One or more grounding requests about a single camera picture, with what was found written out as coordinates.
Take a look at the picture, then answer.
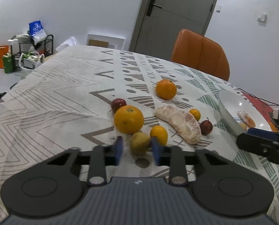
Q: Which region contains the clear plastic bag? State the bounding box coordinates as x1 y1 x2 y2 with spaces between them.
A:
56 37 80 52

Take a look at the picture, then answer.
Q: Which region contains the blue white plastic bag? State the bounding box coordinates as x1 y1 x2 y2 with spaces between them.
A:
29 20 47 45

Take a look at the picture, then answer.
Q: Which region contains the black cable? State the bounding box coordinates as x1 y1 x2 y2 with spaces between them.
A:
237 87 279 106

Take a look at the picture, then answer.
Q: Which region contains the grey door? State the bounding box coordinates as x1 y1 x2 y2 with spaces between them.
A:
129 0 217 60

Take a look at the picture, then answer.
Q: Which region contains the black metal rack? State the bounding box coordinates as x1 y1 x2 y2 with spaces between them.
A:
8 34 54 72

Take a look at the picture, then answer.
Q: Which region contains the brown cardboard piece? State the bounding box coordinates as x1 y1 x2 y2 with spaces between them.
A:
87 39 109 48

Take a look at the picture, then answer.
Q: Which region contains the peeled pomelo piece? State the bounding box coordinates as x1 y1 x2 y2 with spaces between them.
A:
237 110 256 130

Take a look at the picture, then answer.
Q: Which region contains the dark red fruit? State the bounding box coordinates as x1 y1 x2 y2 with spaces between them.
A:
111 98 127 113
200 118 213 136

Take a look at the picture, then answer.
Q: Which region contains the small tangerine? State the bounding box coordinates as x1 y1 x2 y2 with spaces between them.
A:
150 125 168 146
189 109 201 121

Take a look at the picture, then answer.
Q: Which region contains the white wall socket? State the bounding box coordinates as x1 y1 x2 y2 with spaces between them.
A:
257 13 267 23

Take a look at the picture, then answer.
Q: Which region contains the green-yellow lime fruit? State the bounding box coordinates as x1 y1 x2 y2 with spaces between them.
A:
129 132 151 155

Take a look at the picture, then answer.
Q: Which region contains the black door handle lock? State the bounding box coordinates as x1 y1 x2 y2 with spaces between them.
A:
146 0 162 17

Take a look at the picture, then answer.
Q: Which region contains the large orange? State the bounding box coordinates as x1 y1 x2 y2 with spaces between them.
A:
114 105 144 135

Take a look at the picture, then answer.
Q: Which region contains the white ceramic plate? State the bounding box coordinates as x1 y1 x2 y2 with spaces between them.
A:
218 90 271 137

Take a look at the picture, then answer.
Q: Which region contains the red orange cloth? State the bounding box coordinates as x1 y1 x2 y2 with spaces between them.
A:
240 89 277 132

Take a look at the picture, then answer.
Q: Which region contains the orange leather chair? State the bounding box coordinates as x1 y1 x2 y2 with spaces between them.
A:
172 29 230 81

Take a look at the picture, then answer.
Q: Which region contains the white shopping bag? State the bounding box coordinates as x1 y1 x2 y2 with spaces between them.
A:
18 53 45 80

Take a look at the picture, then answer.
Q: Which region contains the large peeled pomelo segment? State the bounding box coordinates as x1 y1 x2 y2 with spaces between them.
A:
154 105 202 145

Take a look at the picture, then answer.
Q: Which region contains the patterned white tablecloth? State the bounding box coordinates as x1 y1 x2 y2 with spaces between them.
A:
0 46 279 222

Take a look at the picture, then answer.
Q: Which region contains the white light switch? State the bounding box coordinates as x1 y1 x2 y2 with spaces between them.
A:
216 5 222 12

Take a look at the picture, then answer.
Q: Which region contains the small tangerine front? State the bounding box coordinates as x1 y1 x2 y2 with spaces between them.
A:
150 125 168 146

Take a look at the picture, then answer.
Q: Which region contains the white foam packaging frame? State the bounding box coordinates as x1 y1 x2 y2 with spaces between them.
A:
87 33 125 50

